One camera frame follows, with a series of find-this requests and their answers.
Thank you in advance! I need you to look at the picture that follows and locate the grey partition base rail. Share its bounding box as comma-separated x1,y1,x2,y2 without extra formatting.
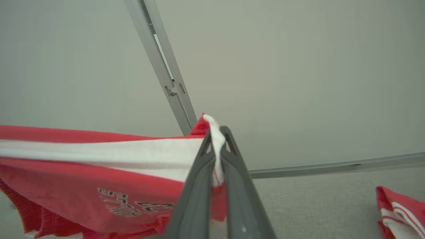
248,152,425,180

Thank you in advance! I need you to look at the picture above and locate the grey double partition post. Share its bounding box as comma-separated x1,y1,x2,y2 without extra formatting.
125,0,199,136

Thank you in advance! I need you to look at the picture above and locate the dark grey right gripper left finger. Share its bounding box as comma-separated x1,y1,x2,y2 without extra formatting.
163,129,216,239

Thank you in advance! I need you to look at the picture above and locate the red garment with striped trim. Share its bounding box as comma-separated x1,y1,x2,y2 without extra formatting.
376,186,425,239

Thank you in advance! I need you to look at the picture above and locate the red shirt with white band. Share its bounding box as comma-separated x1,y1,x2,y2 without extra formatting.
0,114,229,239

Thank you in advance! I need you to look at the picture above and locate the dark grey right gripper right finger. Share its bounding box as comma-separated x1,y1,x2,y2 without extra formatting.
219,125,278,239

